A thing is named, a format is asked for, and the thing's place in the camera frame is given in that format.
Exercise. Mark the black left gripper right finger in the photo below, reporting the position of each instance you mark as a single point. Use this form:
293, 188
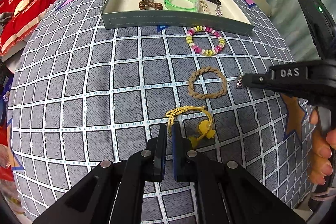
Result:
181, 164

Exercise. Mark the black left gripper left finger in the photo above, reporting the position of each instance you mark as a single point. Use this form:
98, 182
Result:
160, 141

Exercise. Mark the small silver crystal earring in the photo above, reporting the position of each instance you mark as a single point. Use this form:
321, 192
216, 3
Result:
239, 82

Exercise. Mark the green translucent bangle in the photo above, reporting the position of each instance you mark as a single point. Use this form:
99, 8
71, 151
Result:
182, 5

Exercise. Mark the beige jewelry tray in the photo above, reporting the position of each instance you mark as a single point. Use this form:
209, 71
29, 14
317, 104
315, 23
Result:
223, 15

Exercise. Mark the right hand with pink nails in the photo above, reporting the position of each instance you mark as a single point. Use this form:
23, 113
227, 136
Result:
320, 166

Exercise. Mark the grey checkered tablecloth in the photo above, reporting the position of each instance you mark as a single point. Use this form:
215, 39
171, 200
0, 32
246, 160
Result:
82, 94

